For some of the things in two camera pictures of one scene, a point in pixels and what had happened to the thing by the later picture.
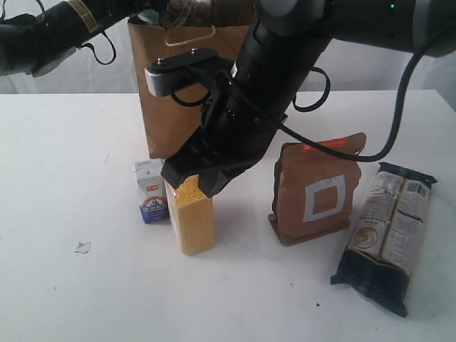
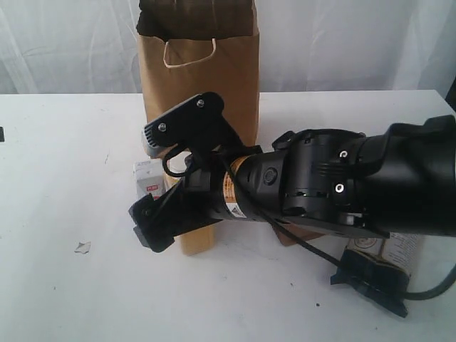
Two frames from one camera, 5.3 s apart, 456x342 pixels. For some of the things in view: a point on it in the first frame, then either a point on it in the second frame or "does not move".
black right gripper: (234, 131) → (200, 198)
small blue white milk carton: (152, 191) does not move
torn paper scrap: (83, 247) does not move
